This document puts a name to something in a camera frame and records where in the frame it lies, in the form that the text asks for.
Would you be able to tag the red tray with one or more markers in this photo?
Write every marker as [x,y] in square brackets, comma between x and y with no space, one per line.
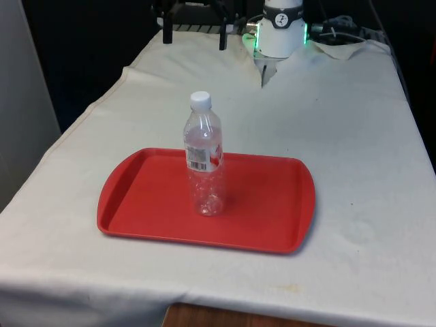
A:
[259,204]

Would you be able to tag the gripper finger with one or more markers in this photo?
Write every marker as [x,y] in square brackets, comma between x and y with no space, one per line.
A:
[167,29]
[223,34]

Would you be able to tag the clear plastic bottle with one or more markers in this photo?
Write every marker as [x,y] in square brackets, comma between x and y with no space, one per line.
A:
[204,160]

